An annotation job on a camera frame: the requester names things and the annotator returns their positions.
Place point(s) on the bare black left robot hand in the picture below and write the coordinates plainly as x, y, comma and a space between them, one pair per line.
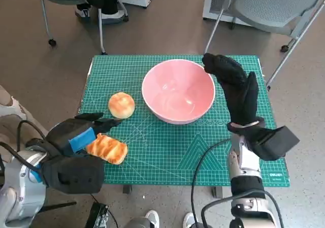
66, 134

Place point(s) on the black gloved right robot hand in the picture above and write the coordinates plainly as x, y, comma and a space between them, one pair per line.
241, 96

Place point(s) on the long braided toy bread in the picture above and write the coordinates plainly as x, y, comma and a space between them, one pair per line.
109, 149

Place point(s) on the round toy bread bun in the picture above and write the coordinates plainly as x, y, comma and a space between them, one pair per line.
121, 105

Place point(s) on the pink bowl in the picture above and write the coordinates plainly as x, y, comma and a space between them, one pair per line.
177, 93

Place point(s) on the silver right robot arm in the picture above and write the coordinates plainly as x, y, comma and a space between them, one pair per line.
245, 164

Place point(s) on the black flat bar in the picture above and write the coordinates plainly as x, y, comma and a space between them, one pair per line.
58, 206

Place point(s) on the black floor device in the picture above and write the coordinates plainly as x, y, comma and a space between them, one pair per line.
97, 215

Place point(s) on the grey mesh chair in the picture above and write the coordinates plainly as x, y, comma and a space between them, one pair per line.
266, 4

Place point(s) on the green cutting mat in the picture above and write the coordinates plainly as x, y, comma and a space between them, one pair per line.
165, 157

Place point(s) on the white shoe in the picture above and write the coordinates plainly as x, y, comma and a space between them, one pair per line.
153, 218
190, 220

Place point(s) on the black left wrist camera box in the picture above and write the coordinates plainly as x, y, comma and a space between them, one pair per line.
73, 174

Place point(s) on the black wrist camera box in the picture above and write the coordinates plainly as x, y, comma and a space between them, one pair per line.
73, 174
274, 144

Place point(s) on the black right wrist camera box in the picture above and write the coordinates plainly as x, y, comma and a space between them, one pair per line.
274, 144

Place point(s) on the black table bracket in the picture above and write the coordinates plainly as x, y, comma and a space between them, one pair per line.
127, 189
218, 192

